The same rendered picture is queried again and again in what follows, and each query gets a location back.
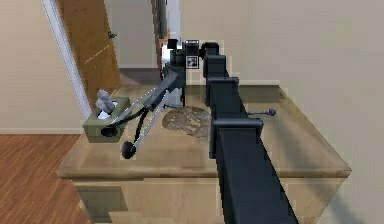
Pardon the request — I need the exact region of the brown wooden door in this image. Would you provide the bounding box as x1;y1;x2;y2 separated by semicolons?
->
55;0;122;107

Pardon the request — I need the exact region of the light wooden desk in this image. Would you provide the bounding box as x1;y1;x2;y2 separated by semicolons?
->
55;84;353;224

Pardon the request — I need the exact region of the green tissue box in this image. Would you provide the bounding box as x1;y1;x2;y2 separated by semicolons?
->
82;96;132;144

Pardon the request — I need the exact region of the dark grey pen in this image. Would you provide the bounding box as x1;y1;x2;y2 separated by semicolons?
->
247;108;277;118

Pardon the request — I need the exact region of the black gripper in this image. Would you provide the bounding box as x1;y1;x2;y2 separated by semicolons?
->
100;38;187;160

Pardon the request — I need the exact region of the brown round mat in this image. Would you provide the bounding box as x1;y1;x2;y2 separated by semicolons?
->
161;105;213;139

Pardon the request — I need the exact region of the grey tissue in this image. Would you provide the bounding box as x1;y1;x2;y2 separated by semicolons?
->
95;88;117;120

